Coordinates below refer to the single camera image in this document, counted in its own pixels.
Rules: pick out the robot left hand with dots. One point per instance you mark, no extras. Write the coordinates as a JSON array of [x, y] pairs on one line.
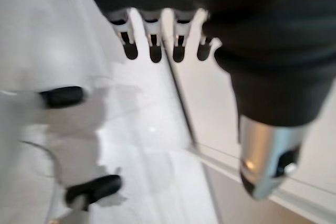
[[262, 24]]

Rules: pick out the robot dark foot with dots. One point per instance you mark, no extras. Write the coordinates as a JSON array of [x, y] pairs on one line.
[[97, 186], [63, 96]]

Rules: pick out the robot silver leg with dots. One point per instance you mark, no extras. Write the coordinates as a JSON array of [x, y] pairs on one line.
[[29, 51], [23, 182]]

